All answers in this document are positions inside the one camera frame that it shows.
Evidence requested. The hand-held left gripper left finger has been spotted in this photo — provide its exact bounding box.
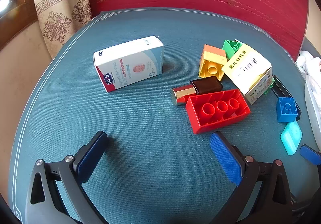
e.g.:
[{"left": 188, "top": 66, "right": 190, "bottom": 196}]
[{"left": 25, "top": 131, "right": 109, "bottom": 224}]

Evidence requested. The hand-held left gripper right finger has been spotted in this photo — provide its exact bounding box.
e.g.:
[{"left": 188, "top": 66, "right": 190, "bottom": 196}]
[{"left": 209, "top": 131, "right": 299, "bottom": 224}]

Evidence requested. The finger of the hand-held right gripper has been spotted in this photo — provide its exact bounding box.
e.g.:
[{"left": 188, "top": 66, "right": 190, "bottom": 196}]
[{"left": 300, "top": 144, "right": 321, "bottom": 165}]

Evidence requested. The teal plastic case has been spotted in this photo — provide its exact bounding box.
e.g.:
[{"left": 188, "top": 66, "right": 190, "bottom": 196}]
[{"left": 280, "top": 122, "right": 303, "bottom": 156}]

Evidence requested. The red toy block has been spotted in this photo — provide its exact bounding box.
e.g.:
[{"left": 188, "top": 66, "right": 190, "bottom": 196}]
[{"left": 186, "top": 89, "right": 251, "bottom": 134}]

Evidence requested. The blue toy block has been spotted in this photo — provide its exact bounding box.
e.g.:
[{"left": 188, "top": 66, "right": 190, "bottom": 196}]
[{"left": 276, "top": 97, "right": 298, "bottom": 123}]

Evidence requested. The clear plastic bowl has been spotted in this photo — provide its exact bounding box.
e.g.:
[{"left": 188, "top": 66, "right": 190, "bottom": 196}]
[{"left": 304, "top": 75, "right": 321, "bottom": 144}]

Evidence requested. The brown bottle with silver cap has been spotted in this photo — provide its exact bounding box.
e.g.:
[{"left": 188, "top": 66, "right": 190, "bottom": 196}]
[{"left": 171, "top": 76, "right": 223, "bottom": 106}]

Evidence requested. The blue and white carton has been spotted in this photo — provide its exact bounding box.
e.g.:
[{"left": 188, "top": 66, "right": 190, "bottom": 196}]
[{"left": 93, "top": 36, "right": 165, "bottom": 93}]

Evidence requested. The teal desktop mat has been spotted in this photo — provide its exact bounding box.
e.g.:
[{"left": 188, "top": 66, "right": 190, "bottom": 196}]
[{"left": 7, "top": 8, "right": 321, "bottom": 224}]

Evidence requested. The yellow and white ointment box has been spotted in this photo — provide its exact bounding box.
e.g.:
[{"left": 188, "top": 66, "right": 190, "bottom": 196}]
[{"left": 221, "top": 43, "right": 273, "bottom": 105}]

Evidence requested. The white bedding pile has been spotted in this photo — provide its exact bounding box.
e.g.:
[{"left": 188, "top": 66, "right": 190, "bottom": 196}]
[{"left": 296, "top": 50, "right": 321, "bottom": 75}]

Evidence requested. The yellow and orange toy block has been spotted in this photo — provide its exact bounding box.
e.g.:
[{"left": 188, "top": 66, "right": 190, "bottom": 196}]
[{"left": 199, "top": 44, "right": 227, "bottom": 82}]

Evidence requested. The green toy block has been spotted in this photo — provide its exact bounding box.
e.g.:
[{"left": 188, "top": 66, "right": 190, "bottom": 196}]
[{"left": 222, "top": 39, "right": 243, "bottom": 60}]

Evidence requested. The beige patterned curtain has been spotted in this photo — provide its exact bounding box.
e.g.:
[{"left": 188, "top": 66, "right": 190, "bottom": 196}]
[{"left": 31, "top": 0, "right": 93, "bottom": 60}]

